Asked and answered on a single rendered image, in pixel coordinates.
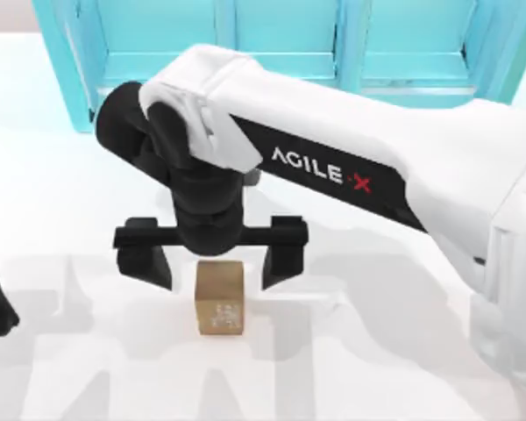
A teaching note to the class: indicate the brown cardboard box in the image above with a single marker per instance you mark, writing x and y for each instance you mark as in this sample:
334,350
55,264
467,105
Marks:
219,298

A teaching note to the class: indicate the light blue rack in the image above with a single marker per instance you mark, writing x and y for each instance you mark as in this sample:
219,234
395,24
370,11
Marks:
285,39

